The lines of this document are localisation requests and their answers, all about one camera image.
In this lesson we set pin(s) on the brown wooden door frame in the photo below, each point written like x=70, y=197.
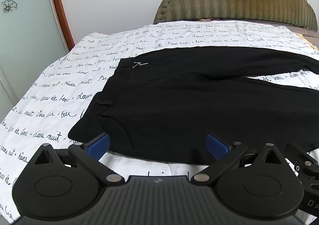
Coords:
x=63, y=24

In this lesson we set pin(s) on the black pants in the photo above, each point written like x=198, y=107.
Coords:
x=161, y=105

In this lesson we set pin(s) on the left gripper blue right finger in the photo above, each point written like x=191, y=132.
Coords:
x=217, y=146

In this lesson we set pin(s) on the white script-print bed sheet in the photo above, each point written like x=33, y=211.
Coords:
x=62, y=93

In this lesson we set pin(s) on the floral glass wardrobe door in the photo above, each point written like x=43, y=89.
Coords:
x=30, y=42

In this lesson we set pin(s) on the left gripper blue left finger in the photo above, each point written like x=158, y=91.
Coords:
x=97, y=147

